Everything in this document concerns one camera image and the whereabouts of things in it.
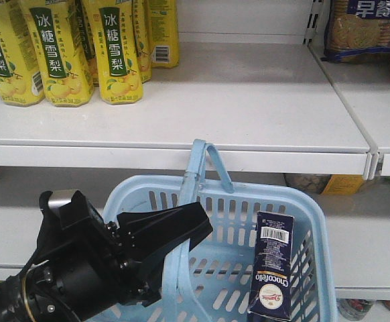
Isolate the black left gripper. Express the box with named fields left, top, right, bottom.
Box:
left=37, top=202, right=213, bottom=321

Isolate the light blue plastic basket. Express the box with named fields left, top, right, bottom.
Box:
left=96, top=140, right=338, bottom=321

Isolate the dark blue Chocofello cookie box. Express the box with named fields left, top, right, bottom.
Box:
left=247, top=211, right=294, bottom=321

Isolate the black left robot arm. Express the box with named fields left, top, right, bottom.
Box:
left=0, top=202, right=212, bottom=321

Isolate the yellow pear drink bottle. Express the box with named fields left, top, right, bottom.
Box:
left=82, top=0, right=143, bottom=105

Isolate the blue breakfast biscuit bag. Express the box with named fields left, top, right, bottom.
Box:
left=324, top=0, right=390, bottom=63

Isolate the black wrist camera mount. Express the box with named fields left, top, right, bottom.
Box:
left=39, top=189, right=99, bottom=231

